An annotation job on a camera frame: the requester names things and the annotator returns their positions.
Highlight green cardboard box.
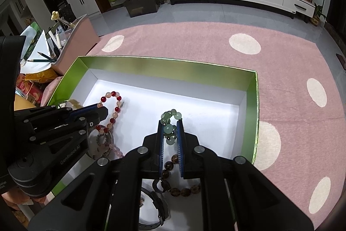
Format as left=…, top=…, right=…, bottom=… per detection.
left=40, top=56, right=260, bottom=231

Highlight yellow duck pen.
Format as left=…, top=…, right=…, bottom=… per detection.
left=51, top=11, right=73, bottom=28

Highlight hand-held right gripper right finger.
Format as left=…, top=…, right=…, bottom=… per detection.
left=176, top=118, right=315, bottom=231

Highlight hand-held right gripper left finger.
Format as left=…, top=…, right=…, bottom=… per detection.
left=27, top=120, right=166, bottom=231

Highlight white paper sheets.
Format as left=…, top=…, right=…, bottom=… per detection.
left=20, top=25, right=54, bottom=73

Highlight yellow snack packet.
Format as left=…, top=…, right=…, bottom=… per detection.
left=26, top=69, right=58, bottom=84

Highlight green bead bracelet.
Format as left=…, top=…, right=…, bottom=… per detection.
left=160, top=109, right=183, bottom=146

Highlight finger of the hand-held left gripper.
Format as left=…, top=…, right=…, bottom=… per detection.
left=15, top=103, right=104, bottom=123
left=27, top=107, right=109, bottom=146

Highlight black band bracelet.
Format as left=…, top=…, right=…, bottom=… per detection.
left=138, top=179, right=171, bottom=231

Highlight brown bead bracelet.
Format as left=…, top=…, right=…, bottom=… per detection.
left=161, top=154, right=202, bottom=197

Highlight red snack packet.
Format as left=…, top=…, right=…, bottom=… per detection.
left=16, top=77, right=44, bottom=104

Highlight small potted plant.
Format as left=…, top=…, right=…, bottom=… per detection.
left=309, top=4, right=327, bottom=27

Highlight pink desk organizer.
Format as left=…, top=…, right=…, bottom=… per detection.
left=47, top=15, right=100, bottom=76

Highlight silver bangle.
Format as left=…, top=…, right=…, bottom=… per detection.
left=88, top=128, right=114, bottom=160

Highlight red and pink bead bracelet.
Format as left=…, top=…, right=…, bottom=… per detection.
left=92, top=90, right=126, bottom=160

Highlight white wrist watch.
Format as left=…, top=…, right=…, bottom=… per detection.
left=57, top=99, right=83, bottom=110

